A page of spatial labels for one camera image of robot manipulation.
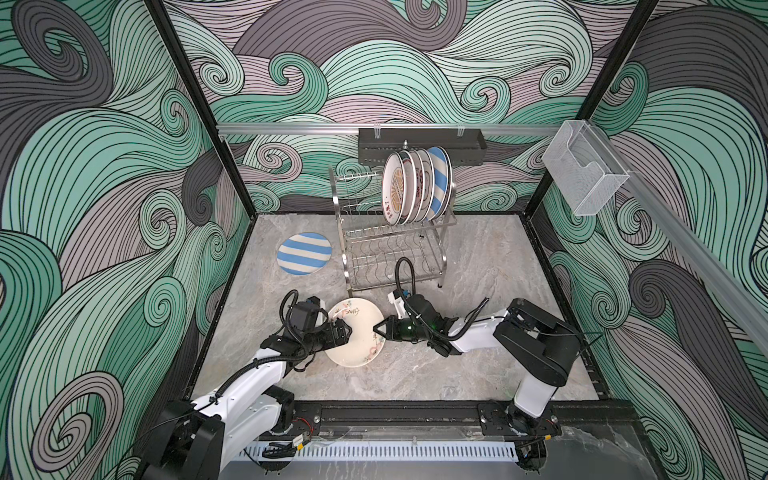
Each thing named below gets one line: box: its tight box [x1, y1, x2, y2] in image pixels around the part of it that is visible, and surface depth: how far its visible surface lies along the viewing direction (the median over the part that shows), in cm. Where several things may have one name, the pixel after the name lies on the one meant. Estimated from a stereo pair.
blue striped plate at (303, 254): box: [276, 232, 333, 276], surface depth 112 cm
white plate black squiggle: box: [325, 298, 386, 368], surface depth 87 cm
